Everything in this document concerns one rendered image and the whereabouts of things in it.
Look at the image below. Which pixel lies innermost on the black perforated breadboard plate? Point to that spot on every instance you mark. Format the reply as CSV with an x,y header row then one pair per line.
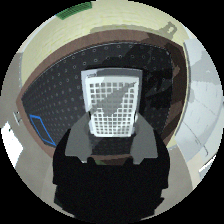
x,y
56,96

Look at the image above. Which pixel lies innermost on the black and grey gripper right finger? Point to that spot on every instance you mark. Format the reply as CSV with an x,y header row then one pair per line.
x,y
149,149

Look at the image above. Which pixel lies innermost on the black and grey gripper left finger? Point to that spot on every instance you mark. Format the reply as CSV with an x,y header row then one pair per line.
x,y
74,147

